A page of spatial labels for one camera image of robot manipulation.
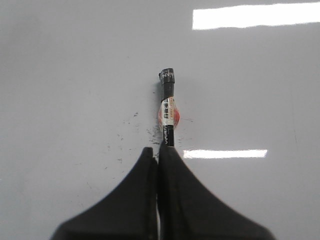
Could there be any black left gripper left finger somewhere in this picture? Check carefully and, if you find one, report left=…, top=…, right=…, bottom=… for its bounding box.
left=51, top=147, right=158, bottom=240

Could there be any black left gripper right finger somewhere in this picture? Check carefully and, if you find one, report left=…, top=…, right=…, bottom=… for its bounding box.
left=157, top=144, right=273, bottom=240

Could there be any black whiteboard marker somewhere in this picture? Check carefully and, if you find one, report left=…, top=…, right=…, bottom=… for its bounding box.
left=158, top=68, right=180, bottom=147

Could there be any white whiteboard with frame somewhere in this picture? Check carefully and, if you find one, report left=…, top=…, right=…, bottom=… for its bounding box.
left=0, top=0, right=320, bottom=240

